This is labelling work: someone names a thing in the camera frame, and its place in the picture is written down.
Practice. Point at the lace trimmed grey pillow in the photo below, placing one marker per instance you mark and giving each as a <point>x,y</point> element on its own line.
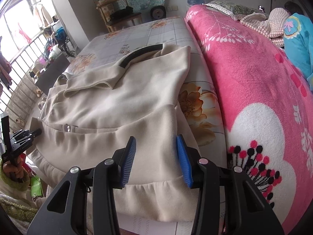
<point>233,10</point>

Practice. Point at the pink floral blanket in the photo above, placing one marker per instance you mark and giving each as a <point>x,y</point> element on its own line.
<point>266,108</point>

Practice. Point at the floral grey bed sheet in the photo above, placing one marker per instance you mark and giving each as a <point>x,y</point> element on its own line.
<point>197,97</point>

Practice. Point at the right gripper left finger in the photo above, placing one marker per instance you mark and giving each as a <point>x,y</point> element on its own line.
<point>65,210</point>

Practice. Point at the dark low cabinet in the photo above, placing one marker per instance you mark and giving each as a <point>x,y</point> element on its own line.
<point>49,76</point>

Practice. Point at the person's left hand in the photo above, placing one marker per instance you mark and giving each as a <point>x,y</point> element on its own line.
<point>14,172</point>

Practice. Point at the pair of beige shoes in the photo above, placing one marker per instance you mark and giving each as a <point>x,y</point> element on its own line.
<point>42,102</point>

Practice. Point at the child in blue pajamas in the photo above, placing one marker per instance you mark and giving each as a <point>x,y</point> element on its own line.
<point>298,40</point>

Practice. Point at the black bag on chair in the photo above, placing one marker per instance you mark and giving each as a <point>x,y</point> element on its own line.
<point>120,14</point>

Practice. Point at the white fluffy garment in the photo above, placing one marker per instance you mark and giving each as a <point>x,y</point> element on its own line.
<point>19,209</point>

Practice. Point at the metal balcony railing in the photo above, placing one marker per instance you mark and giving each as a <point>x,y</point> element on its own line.
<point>20,99</point>

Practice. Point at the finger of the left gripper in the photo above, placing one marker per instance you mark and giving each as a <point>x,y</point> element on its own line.
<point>26,142</point>
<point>18,135</point>

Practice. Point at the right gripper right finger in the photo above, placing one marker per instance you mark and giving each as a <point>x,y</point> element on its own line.
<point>228,200</point>

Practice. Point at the wooden chair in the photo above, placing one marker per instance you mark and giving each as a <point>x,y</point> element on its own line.
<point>105,7</point>

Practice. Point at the beige jacket with black trim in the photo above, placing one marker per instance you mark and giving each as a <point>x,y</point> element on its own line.
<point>89,115</point>

